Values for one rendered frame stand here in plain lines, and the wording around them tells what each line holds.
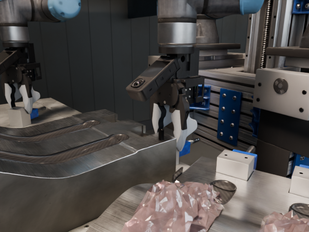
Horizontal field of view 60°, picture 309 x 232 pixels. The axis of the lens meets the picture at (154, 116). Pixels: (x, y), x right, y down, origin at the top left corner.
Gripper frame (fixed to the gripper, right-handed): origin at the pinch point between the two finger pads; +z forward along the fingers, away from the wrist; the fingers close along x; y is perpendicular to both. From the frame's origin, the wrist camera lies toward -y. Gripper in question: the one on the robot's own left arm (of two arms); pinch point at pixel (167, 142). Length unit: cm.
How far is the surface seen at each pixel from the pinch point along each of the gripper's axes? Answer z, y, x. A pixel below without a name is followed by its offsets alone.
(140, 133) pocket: -2.8, -5.6, 2.3
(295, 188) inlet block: -1.8, -1.2, -26.8
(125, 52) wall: -5, 129, 197
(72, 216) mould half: 2.6, -24.9, -6.6
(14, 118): 2, -18, 48
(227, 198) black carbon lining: -0.5, -8.7, -21.0
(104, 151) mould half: -3.9, -17.0, -2.9
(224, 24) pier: -35, 245, 158
